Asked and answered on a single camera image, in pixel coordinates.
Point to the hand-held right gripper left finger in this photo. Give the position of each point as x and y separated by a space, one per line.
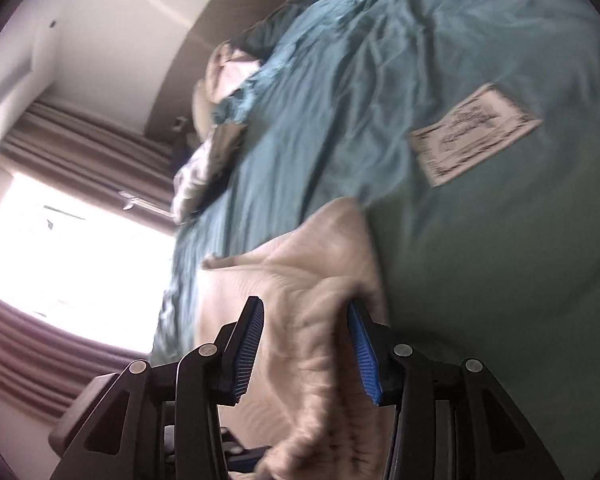
247 350

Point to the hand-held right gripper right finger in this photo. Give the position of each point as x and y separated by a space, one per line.
365 350

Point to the cream quilted pants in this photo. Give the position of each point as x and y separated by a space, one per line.
300 285

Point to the cream folded clothes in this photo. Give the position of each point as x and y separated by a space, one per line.
195 180

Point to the cream printed duvet label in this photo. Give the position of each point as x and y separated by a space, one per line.
472 135

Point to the green duvet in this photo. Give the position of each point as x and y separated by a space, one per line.
355 85

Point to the cream crumpled blanket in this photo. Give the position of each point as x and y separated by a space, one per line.
220 75

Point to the grey-brown headboard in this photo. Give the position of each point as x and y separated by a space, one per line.
220 25

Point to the white wall socket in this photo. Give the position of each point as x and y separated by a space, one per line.
181 123

